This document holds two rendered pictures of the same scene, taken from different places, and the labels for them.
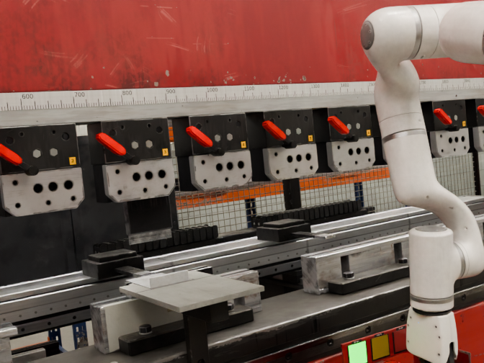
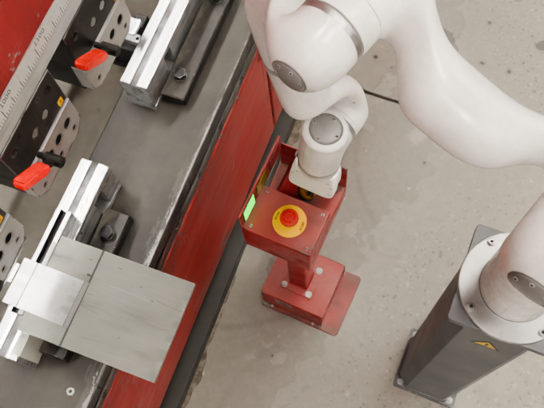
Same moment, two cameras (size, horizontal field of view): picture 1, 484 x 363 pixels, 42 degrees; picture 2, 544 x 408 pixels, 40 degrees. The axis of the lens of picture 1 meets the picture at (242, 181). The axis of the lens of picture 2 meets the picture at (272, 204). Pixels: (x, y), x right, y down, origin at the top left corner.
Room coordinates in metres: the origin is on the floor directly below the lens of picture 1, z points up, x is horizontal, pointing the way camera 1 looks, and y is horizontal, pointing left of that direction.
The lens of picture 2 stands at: (0.77, -0.01, 2.25)
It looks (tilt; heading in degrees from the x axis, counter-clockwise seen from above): 70 degrees down; 334
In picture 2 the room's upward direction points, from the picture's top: 10 degrees counter-clockwise
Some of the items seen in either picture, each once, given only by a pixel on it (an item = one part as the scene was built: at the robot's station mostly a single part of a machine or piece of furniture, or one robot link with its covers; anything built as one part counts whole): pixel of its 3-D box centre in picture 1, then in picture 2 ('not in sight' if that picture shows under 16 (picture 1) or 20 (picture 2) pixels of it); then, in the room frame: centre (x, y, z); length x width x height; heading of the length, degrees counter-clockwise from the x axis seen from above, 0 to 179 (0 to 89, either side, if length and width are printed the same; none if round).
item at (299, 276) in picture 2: not in sight; (299, 252); (1.24, -0.29, 0.39); 0.05 x 0.05 x 0.54; 29
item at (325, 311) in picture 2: not in sight; (311, 286); (1.21, -0.31, 0.06); 0.25 x 0.20 x 0.12; 29
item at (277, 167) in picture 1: (281, 145); (78, 23); (1.54, -0.11, 1.26); 0.15 x 0.09 x 0.17; 124
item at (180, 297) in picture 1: (188, 289); (106, 307); (1.21, 0.13, 1.00); 0.26 x 0.18 x 0.01; 34
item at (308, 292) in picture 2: not in sight; (301, 277); (1.24, -0.29, 0.13); 0.10 x 0.10 x 0.01; 29
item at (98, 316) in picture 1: (181, 307); (58, 261); (1.36, 0.16, 0.92); 0.39 x 0.06 x 0.10; 124
